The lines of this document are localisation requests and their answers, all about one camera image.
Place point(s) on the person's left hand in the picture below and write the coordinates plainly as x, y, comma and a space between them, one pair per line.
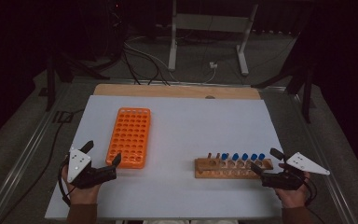
84, 196

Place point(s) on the white metal stand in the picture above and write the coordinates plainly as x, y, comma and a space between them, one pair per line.
211, 23

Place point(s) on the black stand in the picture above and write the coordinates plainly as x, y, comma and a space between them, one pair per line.
51, 84
306, 99

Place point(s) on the wooden tube rack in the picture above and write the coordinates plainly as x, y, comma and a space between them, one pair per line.
208, 172

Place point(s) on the white table cover sheet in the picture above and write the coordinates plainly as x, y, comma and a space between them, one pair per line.
180, 130

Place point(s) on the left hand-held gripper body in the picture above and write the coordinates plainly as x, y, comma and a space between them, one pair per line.
78, 163

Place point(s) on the person's right hand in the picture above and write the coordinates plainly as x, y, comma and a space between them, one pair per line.
293, 199

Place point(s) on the round table grommet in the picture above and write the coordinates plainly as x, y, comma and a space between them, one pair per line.
210, 97

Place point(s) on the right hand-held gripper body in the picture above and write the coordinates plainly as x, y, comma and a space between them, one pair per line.
284, 182

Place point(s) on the metal floor rail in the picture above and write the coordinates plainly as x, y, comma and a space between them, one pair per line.
323, 161
21, 158

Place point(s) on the dark equipment stand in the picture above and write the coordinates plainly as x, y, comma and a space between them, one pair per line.
115, 28

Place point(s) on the white plug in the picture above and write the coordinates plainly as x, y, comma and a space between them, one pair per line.
213, 65

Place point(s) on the blue-capped clear test tube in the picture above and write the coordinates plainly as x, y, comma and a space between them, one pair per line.
235, 156
245, 156
254, 156
224, 156
261, 156

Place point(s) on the orange plastic tube rack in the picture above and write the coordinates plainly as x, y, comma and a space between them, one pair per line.
130, 133

